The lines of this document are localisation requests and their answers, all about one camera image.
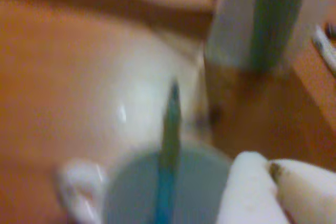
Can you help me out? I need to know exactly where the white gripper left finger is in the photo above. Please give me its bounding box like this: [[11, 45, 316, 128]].
[[215, 150, 289, 224]]

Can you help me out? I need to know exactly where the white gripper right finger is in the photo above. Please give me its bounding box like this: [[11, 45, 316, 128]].
[[266, 158, 336, 224]]

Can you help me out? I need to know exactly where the green mechanical pencil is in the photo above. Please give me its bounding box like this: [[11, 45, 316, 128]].
[[154, 77, 184, 224]]

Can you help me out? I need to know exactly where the white marker with black cap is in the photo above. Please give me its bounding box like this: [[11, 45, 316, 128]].
[[311, 23, 336, 70]]

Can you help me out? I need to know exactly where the white mug with green pattern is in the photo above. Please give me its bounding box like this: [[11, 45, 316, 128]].
[[56, 140, 234, 224]]

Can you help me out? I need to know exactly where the white green box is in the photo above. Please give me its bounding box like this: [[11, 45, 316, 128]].
[[206, 0, 305, 74]]

